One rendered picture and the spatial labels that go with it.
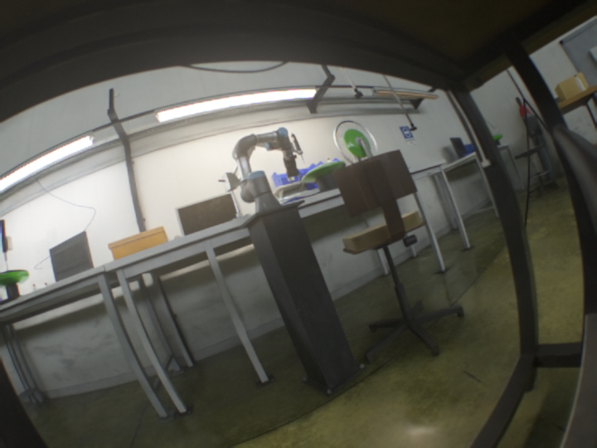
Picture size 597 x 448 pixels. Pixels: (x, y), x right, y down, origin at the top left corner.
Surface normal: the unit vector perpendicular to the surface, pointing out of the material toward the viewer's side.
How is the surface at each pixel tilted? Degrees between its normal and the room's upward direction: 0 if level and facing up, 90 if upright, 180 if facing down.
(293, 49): 180
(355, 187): 90
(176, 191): 90
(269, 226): 90
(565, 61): 90
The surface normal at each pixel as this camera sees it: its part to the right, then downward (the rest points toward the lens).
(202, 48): 0.36, 0.93
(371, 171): -0.01, -0.02
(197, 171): 0.34, -0.20
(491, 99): -0.87, 0.30
